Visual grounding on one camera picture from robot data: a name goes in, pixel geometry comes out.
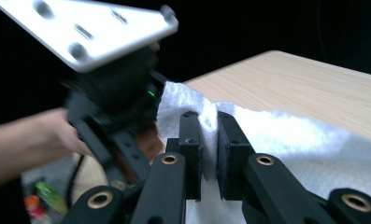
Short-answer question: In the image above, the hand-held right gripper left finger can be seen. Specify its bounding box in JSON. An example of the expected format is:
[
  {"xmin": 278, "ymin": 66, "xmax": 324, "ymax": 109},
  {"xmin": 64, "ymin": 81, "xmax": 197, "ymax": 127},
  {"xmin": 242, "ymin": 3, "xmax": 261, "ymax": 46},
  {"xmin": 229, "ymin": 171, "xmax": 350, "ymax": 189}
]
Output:
[{"xmin": 178, "ymin": 110, "xmax": 205, "ymax": 203}]

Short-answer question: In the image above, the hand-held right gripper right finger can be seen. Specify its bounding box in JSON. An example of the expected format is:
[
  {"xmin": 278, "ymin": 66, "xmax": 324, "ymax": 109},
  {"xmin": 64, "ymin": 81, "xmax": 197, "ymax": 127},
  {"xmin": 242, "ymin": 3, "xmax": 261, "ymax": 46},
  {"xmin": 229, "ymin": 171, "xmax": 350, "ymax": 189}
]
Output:
[{"xmin": 216, "ymin": 110, "xmax": 256, "ymax": 201}]

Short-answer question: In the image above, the white wet wipe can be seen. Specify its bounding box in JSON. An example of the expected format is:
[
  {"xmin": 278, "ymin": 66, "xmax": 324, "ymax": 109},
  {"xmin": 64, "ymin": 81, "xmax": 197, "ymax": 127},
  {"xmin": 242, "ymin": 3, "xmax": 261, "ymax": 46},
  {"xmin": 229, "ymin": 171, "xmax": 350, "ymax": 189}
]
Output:
[{"xmin": 156, "ymin": 80, "xmax": 371, "ymax": 224}]

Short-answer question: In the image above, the green blurry object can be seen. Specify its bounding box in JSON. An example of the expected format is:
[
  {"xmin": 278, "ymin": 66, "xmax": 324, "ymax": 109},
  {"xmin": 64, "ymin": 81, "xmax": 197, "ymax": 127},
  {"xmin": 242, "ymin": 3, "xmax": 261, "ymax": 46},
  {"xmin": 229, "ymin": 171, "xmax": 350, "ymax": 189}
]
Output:
[{"xmin": 34, "ymin": 180, "xmax": 69, "ymax": 215}]

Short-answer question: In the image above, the orange blurry object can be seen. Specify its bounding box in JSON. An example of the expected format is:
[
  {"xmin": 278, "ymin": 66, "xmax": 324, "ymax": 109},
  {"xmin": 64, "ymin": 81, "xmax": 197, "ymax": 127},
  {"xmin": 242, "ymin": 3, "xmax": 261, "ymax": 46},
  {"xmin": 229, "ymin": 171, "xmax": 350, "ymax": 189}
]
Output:
[{"xmin": 23, "ymin": 194, "xmax": 49, "ymax": 220}]

